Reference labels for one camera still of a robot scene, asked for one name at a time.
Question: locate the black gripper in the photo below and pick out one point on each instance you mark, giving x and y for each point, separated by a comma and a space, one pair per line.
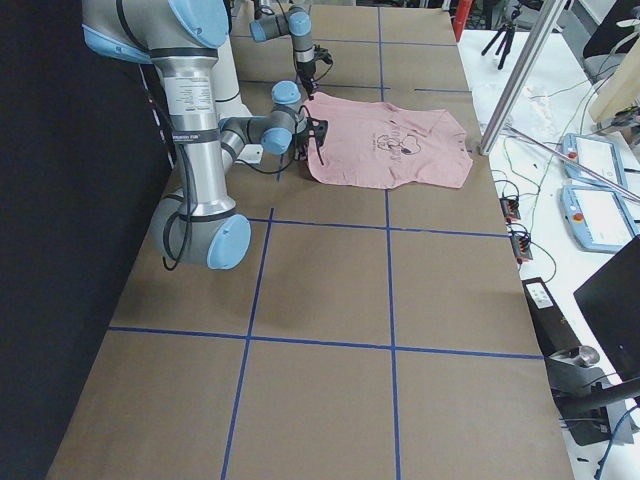
305, 71
302, 141

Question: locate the pink Snoopy t-shirt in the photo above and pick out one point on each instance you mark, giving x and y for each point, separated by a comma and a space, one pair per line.
379, 145

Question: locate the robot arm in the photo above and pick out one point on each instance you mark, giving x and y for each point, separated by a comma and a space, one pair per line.
188, 44
294, 22

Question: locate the red cylinder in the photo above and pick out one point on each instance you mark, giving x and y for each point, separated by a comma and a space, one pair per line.
463, 9

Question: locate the small black tripod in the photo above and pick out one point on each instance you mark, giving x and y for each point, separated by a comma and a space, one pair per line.
505, 34

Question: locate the orange terminal block far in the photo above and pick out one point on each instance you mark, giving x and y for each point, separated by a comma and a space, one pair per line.
510, 209

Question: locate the orange terminal block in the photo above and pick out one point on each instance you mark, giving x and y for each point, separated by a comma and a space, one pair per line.
510, 209
521, 246

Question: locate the orange terminal block near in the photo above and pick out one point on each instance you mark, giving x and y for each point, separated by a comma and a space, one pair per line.
521, 246

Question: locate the far blue teach pendant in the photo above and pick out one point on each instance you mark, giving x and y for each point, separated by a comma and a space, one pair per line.
597, 154

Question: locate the blue teach pendant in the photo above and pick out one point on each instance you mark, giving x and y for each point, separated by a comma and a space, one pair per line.
597, 218
597, 154

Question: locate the near blue teach pendant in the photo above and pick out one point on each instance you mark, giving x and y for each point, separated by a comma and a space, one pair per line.
597, 218

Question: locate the black power supply box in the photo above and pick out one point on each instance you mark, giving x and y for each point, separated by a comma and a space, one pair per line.
553, 332

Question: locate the metal reacher grabber stick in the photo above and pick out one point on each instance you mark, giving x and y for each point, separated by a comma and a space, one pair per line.
569, 161

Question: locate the black monitor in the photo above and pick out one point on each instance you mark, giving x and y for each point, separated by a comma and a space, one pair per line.
609, 303

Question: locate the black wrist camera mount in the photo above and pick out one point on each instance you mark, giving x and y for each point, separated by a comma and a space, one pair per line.
323, 55

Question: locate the aluminium frame post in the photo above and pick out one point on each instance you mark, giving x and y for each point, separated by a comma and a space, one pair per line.
536, 39

